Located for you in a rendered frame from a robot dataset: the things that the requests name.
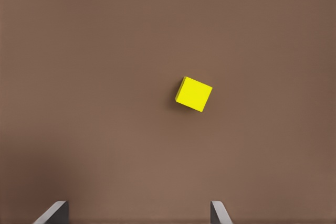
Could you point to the yellow cube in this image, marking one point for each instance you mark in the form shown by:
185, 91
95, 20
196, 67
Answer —
193, 94

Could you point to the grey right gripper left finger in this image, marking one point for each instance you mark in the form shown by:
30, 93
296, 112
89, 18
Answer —
55, 214

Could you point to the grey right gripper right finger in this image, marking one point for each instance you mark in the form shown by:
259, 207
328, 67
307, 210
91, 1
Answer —
218, 214

